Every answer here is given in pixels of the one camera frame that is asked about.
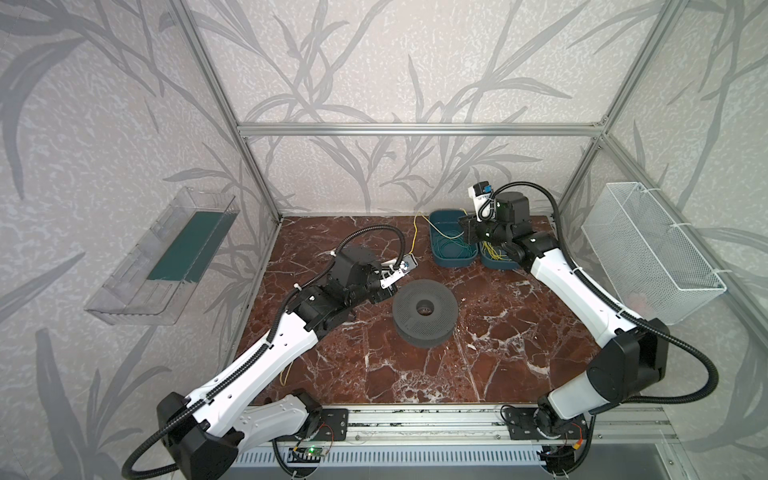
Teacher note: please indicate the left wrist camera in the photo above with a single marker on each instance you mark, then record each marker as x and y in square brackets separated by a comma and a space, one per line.
[392, 271]

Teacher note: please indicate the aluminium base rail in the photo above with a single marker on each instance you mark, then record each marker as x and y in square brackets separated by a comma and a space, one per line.
[475, 435]

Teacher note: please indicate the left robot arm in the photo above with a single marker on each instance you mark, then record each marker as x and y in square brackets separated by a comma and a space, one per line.
[201, 434]

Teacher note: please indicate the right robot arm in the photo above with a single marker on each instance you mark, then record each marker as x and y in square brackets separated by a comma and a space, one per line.
[633, 351]

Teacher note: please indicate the left teal plastic bin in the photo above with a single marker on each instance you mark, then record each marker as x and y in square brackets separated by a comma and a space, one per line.
[447, 242]

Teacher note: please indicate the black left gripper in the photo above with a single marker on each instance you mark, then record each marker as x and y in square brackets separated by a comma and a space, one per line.
[381, 288]

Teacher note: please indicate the white wire mesh basket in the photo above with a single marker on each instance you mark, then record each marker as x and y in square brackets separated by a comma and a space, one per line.
[642, 249]

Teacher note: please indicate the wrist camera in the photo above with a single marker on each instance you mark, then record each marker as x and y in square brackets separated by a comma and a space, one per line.
[392, 271]
[481, 196]

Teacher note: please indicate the green circuit board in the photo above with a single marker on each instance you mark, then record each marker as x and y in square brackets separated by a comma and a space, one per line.
[309, 454]

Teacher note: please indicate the right teal plastic bin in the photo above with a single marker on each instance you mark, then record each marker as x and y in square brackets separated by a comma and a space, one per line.
[505, 257]

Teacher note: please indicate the pink object in basket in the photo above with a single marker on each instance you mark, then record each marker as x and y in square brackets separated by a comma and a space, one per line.
[639, 303]

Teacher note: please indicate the clear plastic wall tray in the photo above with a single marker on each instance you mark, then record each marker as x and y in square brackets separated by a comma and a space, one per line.
[153, 284]

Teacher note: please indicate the aluminium frame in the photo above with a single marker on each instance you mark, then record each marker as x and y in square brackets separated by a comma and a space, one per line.
[599, 132]

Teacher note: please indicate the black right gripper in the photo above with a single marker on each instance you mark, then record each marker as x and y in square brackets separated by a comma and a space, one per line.
[475, 227]

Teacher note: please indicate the dark grey foam spool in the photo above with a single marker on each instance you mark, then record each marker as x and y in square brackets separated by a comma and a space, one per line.
[425, 313]

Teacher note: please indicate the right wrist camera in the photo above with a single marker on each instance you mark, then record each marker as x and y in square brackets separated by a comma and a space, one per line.
[481, 196]

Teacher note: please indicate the teal plastic bin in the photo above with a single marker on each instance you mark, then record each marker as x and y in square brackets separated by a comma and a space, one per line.
[447, 242]
[505, 257]

